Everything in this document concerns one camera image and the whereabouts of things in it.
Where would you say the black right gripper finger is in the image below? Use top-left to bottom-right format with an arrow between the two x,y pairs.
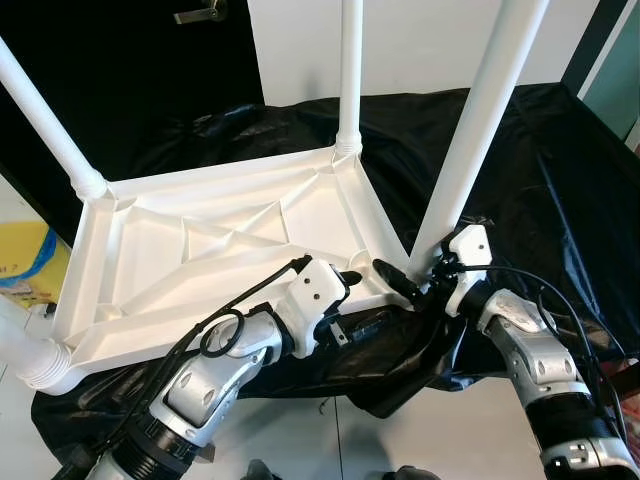
373,258 -> 423,301

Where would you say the white plastic table leg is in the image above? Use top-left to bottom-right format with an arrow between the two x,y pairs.
335,0 -> 366,159
0,295 -> 73,393
408,0 -> 551,276
0,38 -> 109,201

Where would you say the white plastic table top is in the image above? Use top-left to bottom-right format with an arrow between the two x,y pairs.
45,140 -> 441,396

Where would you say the grey right robot foot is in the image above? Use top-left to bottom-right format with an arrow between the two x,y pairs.
385,465 -> 441,480

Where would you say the grey robot foot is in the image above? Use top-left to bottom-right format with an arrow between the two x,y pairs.
385,465 -> 441,480
243,460 -> 286,480

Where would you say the grey left robot foot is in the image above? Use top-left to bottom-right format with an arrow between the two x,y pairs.
243,460 -> 286,480

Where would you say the black door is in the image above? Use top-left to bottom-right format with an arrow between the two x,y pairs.
0,0 -> 266,216

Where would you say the yellow cardboard box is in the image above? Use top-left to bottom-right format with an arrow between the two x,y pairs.
0,222 -> 71,306

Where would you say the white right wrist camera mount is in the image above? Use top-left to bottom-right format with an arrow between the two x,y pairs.
445,225 -> 494,316

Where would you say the silver door handle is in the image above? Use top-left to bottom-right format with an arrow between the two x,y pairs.
172,0 -> 229,26

